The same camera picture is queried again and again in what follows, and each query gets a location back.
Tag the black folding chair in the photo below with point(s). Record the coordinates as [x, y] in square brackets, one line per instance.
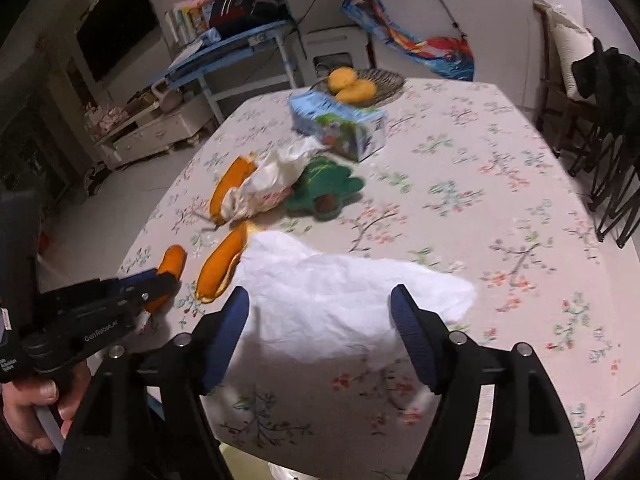
[607, 200]

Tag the blue silver milk carton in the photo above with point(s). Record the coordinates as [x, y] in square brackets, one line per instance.
[340, 125]

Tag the wooden chair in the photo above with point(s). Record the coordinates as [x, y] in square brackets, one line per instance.
[552, 100]

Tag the orange peel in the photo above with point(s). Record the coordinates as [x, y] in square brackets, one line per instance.
[172, 260]
[227, 185]
[217, 265]

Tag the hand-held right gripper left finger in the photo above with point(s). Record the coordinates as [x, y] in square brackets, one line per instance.
[232, 340]

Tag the pale yellow bin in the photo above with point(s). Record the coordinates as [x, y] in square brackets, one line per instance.
[240, 465]

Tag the black jacket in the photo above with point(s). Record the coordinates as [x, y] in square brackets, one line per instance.
[615, 90]

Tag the yellow mango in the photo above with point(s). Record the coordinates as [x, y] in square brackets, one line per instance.
[357, 92]
[341, 79]

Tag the white plastic bag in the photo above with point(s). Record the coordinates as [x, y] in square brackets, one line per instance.
[325, 300]

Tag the black television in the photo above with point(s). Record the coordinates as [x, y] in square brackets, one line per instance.
[117, 25]

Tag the row of books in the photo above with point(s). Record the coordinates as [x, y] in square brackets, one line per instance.
[192, 17]

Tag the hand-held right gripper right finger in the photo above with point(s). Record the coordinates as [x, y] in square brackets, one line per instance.
[415, 340]

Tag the floral tablecloth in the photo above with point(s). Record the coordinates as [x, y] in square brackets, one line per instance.
[475, 185]

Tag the white pillow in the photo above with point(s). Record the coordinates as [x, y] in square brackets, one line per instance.
[567, 45]

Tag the beige jug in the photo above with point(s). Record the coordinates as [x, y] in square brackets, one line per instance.
[167, 97]

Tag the woven wicker basket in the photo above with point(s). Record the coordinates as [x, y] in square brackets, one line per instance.
[390, 82]

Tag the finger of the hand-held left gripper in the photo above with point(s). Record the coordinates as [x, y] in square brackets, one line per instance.
[160, 287]
[135, 278]

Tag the white cupboard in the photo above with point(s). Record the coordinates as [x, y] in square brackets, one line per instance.
[500, 35]

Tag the white plastic stool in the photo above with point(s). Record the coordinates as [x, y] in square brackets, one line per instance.
[332, 40]

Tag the pink floral box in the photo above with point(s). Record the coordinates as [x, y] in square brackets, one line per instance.
[105, 117]

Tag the green avocado plush toy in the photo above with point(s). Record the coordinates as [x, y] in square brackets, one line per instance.
[325, 180]

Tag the white low cabinet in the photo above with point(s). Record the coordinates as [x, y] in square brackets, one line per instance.
[150, 132]

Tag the person's left hand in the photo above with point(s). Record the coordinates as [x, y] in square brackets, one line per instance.
[30, 410]

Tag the crumpled white tissue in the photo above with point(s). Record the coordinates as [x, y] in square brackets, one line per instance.
[270, 180]

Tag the colourful printed cloth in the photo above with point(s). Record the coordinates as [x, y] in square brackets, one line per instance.
[430, 55]

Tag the dark backpack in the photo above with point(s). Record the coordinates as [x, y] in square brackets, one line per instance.
[250, 5]

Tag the blue desk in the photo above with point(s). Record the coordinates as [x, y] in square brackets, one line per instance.
[240, 40]

